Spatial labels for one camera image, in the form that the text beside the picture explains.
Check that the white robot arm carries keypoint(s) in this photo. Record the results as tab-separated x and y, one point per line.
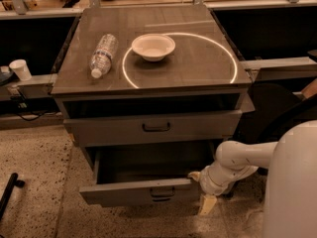
290	203

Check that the white paper bowl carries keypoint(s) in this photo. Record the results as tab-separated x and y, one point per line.
153	47

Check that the grey drawer cabinet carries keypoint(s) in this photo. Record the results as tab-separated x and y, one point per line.
202	74

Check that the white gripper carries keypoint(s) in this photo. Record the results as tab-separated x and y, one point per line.
208	181

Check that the grey top drawer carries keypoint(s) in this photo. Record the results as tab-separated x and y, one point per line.
128	130

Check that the black office chair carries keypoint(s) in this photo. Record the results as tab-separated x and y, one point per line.
277	110

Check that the white paper cup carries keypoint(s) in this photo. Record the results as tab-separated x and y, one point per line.
19	66

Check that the grey drawer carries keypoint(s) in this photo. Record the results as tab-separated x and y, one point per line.
128	130
146	173

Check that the clear plastic water bottle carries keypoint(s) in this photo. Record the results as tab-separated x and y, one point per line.
101	60

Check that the black floor stand leg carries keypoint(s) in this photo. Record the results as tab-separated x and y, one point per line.
13	182

